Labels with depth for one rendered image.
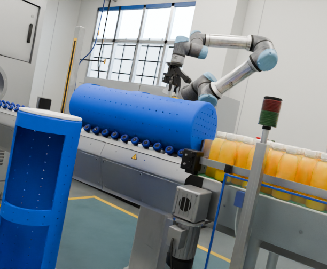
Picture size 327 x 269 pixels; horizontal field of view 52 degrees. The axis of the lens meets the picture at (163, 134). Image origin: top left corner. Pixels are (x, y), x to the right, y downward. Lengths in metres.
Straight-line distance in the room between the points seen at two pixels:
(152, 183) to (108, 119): 0.46
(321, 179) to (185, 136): 0.62
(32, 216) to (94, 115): 0.70
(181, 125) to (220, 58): 3.09
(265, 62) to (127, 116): 0.82
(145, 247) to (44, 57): 5.33
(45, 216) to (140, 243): 0.97
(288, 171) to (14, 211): 1.13
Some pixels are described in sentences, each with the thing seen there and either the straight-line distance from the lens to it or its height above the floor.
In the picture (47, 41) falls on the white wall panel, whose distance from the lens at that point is 7.12.
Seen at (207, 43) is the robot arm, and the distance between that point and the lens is 2.03.
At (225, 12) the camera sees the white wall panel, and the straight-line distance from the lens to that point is 4.81.
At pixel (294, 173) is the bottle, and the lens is 1.37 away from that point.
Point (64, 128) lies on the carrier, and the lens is 1.49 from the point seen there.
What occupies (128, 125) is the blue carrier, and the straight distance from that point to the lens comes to 1.79.
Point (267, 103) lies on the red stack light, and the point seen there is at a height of 1.23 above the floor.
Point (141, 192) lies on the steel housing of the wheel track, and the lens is 1.78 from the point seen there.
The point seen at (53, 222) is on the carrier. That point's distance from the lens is 1.60.
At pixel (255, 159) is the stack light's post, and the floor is 1.04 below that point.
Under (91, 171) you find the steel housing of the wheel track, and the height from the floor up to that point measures 0.72.
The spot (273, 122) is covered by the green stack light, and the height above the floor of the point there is 1.17.
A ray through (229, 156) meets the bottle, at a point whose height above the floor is 1.01.
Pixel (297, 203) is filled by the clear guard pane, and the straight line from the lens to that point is 1.27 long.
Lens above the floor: 1.13
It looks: 3 degrees down
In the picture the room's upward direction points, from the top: 11 degrees clockwise
